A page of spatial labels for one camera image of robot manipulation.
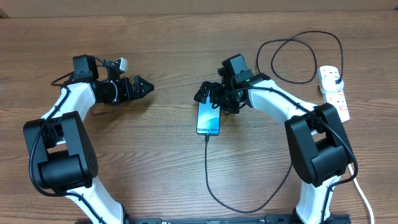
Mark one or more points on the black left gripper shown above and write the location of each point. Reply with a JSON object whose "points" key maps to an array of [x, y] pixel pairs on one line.
{"points": [[129, 94]]}

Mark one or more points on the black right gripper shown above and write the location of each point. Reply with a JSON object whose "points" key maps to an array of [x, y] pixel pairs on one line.
{"points": [[218, 101]]}

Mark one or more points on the blue Galaxy smartphone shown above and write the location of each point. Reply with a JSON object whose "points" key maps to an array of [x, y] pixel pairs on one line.
{"points": [[208, 120]]}

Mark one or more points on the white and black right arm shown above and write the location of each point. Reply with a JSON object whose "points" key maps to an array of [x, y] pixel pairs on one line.
{"points": [[319, 147]]}

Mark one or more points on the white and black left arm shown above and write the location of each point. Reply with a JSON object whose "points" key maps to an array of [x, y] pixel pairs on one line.
{"points": [[62, 160]]}

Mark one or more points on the white power extension strip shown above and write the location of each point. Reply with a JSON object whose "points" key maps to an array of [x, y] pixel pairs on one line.
{"points": [[337, 99]]}

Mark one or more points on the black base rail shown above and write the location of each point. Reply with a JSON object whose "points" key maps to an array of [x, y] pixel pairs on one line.
{"points": [[217, 220]]}

